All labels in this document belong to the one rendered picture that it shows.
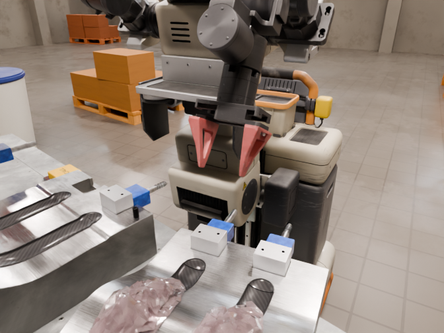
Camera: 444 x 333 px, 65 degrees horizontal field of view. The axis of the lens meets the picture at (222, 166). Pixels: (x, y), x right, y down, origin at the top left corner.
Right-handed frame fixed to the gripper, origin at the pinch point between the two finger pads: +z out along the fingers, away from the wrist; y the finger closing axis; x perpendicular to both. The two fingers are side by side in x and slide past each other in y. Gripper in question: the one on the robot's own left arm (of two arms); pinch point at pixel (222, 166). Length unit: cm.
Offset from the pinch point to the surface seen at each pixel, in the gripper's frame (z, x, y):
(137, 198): 9.1, 3.3, -16.8
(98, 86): -50, 246, -285
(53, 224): 15.5, -6.2, -25.2
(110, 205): 11.0, -0.5, -19.3
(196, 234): 11.7, 2.3, -3.0
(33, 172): 13, 17, -62
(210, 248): 13.2, 2.5, -0.2
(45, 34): -240, 631, -929
